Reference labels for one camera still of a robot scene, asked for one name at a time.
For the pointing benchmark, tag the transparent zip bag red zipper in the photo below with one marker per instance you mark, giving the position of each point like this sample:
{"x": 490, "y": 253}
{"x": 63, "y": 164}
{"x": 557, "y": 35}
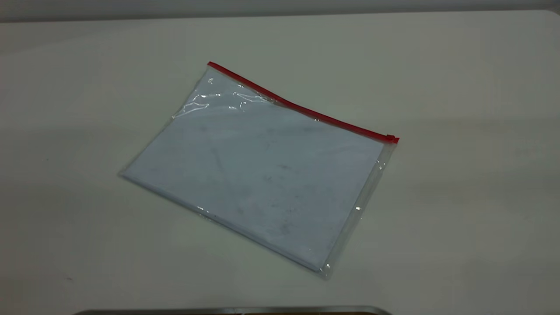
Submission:
{"x": 262, "y": 175}

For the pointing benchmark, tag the grey metal edge strip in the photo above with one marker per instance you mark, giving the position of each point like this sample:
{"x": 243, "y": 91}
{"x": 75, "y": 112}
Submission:
{"x": 236, "y": 311}

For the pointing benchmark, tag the red zipper slider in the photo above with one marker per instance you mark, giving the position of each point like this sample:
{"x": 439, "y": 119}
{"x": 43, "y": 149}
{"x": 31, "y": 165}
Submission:
{"x": 392, "y": 139}

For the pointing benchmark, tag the white paper sheet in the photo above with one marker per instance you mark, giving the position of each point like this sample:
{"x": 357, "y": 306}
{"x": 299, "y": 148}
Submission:
{"x": 253, "y": 179}

